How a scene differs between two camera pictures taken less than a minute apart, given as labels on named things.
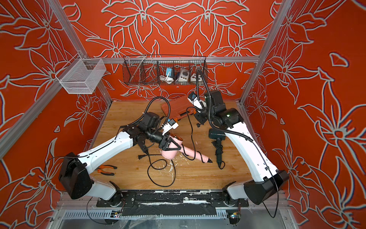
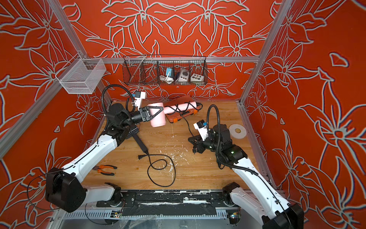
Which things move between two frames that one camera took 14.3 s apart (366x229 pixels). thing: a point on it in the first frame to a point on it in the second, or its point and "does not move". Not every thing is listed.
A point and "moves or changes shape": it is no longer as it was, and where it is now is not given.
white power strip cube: (193, 78) does not move
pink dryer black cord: (192, 140) moves or changes shape
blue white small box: (168, 71) does not move
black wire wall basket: (164, 70) does not move
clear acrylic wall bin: (81, 76) does not move
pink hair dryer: (177, 154) to (158, 119)
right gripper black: (198, 115) to (192, 140)
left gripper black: (165, 145) to (146, 107)
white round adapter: (184, 75) does not move
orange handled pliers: (103, 166) does not move
